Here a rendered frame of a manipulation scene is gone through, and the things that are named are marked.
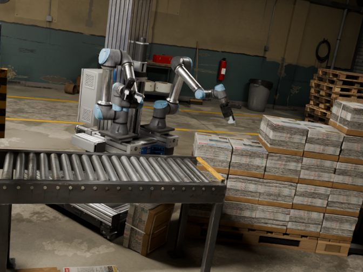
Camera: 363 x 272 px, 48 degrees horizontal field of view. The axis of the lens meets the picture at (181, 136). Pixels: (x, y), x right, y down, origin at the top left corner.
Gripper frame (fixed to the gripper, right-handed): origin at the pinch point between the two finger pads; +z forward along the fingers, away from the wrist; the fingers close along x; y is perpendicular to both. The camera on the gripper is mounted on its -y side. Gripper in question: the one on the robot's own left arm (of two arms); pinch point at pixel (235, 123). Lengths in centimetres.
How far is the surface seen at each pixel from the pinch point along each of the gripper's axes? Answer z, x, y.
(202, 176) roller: 1, 87, 37
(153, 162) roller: -15, 72, 65
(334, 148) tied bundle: 44, 19, -67
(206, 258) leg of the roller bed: 49, 99, 54
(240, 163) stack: 27.3, 18.7, 8.7
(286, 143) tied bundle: 25.7, 18.7, -31.0
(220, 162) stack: 20.9, 18.8, 23.2
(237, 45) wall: 10, -712, -120
